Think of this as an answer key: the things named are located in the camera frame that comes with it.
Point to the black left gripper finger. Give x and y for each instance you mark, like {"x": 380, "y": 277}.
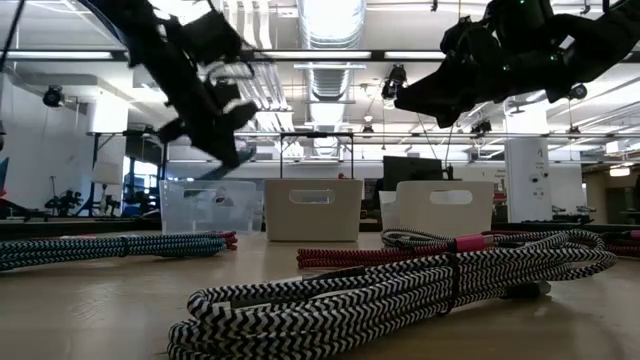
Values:
{"x": 231, "y": 164}
{"x": 215, "y": 142}

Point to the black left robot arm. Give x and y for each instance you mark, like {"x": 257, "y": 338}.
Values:
{"x": 115, "y": 20}

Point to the beige plastic bin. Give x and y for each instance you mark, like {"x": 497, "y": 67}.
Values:
{"x": 312, "y": 220}

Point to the white square pillar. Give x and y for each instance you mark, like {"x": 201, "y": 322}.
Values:
{"x": 527, "y": 180}

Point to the black computer monitor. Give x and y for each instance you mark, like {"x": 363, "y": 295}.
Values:
{"x": 410, "y": 172}

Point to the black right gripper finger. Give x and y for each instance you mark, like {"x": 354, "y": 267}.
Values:
{"x": 455, "y": 116}
{"x": 430, "y": 95}

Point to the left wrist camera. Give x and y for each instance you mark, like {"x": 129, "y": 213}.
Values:
{"x": 212, "y": 37}

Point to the clear plastic bin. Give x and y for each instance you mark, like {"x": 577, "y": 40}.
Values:
{"x": 210, "y": 210}

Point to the white board on stand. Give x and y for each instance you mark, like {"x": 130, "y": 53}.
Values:
{"x": 107, "y": 160}

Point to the black ceiling spotlight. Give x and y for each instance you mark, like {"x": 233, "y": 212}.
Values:
{"x": 394, "y": 82}
{"x": 578, "y": 91}
{"x": 53, "y": 96}

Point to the white plastic bin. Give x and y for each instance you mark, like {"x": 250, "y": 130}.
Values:
{"x": 440, "y": 217}

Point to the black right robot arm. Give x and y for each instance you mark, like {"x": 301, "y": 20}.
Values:
{"x": 570, "y": 45}

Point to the silver ceiling air duct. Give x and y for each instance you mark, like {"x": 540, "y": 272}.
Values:
{"x": 330, "y": 60}

